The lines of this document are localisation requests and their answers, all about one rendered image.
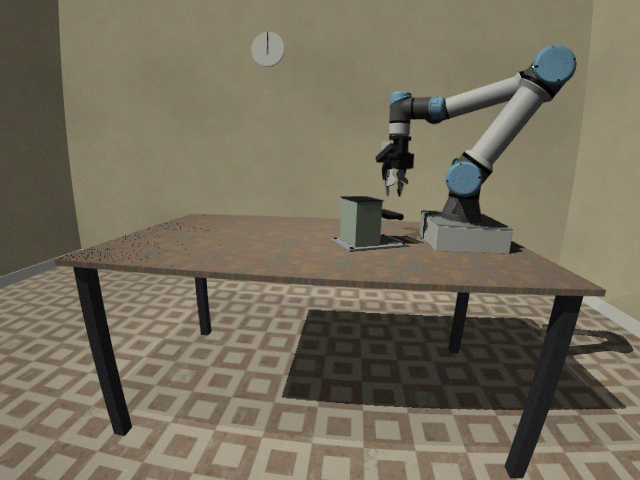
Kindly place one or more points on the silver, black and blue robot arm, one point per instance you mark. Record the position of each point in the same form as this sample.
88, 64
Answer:
554, 65

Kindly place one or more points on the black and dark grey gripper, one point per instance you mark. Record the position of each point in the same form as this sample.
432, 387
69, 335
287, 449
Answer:
403, 161

